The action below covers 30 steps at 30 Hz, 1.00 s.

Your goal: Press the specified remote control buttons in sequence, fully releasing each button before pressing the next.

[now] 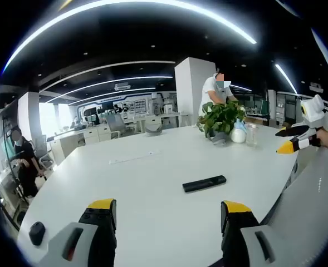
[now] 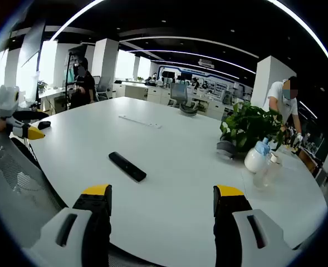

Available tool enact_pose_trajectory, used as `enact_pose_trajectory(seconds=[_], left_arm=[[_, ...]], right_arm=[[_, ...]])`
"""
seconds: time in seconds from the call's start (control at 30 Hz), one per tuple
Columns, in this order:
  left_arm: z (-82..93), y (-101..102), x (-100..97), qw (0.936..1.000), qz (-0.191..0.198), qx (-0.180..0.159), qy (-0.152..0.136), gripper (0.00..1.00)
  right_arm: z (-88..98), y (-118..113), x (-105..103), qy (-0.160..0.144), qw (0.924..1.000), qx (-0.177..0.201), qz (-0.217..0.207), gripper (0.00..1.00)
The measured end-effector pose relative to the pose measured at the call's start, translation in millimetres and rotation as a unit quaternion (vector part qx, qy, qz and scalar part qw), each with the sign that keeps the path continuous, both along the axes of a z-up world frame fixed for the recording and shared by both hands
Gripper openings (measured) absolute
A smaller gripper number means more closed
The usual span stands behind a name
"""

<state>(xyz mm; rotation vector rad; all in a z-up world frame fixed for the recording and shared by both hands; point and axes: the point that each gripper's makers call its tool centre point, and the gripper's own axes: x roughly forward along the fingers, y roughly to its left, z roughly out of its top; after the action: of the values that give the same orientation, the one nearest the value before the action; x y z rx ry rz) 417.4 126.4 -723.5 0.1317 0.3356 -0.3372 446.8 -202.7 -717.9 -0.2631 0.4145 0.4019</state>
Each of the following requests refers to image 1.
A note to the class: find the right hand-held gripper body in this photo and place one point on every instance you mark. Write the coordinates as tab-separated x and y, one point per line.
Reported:
315	111

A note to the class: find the white cabinet desk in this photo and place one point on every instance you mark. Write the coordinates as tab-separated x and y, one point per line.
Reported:
77	140

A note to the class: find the white mesh chair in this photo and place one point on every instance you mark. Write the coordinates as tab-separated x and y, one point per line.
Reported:
314	200

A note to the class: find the black computer mouse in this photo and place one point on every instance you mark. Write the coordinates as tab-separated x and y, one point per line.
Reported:
37	233

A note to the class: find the ceiling air conditioner vent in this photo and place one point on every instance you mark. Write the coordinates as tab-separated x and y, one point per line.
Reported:
122	86
317	87

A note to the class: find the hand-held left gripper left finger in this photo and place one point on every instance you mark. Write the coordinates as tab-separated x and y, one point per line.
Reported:
69	244

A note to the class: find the background display shelves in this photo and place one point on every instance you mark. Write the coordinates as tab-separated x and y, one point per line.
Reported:
138	104

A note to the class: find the green leafy potted plant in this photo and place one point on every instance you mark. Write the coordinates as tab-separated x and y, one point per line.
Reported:
222	116

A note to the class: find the white office chair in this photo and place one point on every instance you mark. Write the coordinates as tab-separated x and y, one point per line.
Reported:
45	158

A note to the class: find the black remote control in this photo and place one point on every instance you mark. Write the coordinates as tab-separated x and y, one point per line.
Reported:
204	183

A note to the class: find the grey office chair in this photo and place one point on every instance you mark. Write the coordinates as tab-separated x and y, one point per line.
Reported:
115	123

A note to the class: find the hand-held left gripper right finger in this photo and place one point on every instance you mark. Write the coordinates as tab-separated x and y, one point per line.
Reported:
236	244

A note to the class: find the white spray bottle blue top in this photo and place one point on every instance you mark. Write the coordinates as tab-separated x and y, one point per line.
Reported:
237	135

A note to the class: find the white office desk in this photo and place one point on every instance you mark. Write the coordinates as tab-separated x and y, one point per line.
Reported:
152	119

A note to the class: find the short ceiling light strip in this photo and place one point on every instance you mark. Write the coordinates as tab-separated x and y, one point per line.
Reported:
286	78

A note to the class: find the curved ceiling light strip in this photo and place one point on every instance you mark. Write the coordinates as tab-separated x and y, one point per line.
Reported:
105	67

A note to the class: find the long ceiling light strip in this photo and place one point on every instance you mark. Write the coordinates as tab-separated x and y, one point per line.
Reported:
97	8

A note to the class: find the clear glass jar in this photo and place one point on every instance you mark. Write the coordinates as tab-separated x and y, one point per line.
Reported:
252	136

